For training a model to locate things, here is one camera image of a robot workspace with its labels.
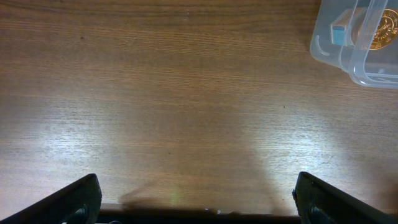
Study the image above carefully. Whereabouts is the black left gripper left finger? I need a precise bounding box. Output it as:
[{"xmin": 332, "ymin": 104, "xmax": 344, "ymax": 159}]
[{"xmin": 1, "ymin": 174, "xmax": 102, "ymax": 224}]

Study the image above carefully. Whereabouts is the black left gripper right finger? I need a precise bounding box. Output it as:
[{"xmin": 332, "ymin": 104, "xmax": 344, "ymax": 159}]
[{"xmin": 292, "ymin": 172, "xmax": 397, "ymax": 224}]

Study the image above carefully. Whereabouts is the clear plastic container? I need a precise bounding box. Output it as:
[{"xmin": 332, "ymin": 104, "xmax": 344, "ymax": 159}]
[{"xmin": 310, "ymin": 0, "xmax": 397, "ymax": 88}]

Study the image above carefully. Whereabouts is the small jar gold lid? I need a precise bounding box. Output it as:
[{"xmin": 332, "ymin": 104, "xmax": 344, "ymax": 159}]
[{"xmin": 330, "ymin": 8, "xmax": 398, "ymax": 51}]

